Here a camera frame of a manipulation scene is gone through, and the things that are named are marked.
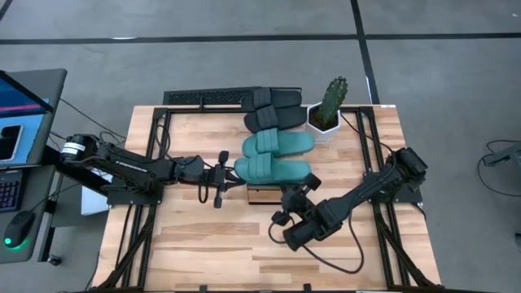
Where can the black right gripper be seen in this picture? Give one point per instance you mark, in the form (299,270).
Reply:
(311,182)

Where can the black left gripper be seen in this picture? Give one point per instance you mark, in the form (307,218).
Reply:
(221,179)

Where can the green rubber slide sandal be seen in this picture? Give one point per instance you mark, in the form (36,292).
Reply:
(285,171)
(289,143)

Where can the black rubber slide sandal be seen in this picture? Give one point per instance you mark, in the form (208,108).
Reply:
(281,98)
(285,119)

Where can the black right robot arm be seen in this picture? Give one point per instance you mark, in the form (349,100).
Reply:
(366,191)

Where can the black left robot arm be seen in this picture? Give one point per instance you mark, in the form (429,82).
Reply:
(134,167)

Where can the black keyboard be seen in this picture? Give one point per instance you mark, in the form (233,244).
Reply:
(10,191)
(203,97)

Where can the green cactus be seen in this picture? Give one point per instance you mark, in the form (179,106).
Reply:
(331,101)

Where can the white box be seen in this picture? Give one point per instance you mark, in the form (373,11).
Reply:
(91,201)

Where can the black desk support bar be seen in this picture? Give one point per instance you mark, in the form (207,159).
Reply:
(61,164)

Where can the black caster wheel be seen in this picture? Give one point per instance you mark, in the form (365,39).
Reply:
(54,260)

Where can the grey desk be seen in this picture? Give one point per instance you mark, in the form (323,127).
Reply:
(38,228)

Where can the computer monitor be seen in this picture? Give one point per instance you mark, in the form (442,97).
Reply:
(36,134)

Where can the grey floor stand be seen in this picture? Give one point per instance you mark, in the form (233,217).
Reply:
(509,151)

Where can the black computer mouse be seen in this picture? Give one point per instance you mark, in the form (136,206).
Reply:
(18,228)

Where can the black smartphone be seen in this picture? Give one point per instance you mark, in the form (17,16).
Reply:
(10,142)

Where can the wooden shelf black metal frame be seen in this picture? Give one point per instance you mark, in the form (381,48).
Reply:
(264,195)

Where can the black aluminium table frame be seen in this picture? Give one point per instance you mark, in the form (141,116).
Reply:
(354,109)

